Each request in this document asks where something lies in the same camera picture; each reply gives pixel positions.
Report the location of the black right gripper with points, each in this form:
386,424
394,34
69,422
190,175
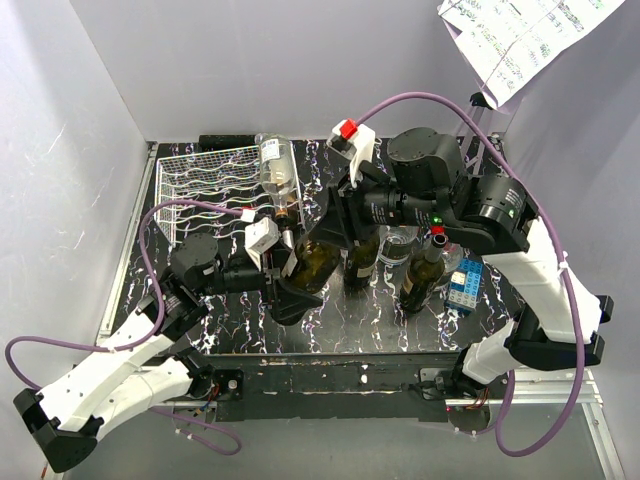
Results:
337,221

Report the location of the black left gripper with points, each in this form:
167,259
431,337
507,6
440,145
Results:
286,298

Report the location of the dark green wine bottle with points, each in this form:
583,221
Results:
311,264

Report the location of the dark wine bottle neck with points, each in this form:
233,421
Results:
359,262

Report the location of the clear round glass bottle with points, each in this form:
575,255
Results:
277,171

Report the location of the olive green wine bottle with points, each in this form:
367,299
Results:
425,269

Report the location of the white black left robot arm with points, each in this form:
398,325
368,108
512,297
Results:
68,417

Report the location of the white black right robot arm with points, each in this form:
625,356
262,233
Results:
491,215

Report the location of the clear bottle white cap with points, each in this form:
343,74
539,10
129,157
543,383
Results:
396,244

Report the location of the small bottle white cap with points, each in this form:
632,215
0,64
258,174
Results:
452,256

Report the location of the blue white toy bricks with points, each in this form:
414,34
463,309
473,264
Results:
463,290

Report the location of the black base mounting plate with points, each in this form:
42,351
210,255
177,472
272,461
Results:
331,386

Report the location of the white printed paper sheets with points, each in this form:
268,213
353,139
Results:
508,43

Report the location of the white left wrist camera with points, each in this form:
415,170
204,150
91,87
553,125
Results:
259,238

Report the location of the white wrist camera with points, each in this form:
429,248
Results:
355,143
259,238

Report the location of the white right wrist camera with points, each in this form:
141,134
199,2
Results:
355,143

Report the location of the white wire wine rack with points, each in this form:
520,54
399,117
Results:
226,179

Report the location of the aluminium frame rail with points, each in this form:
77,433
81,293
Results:
441,385

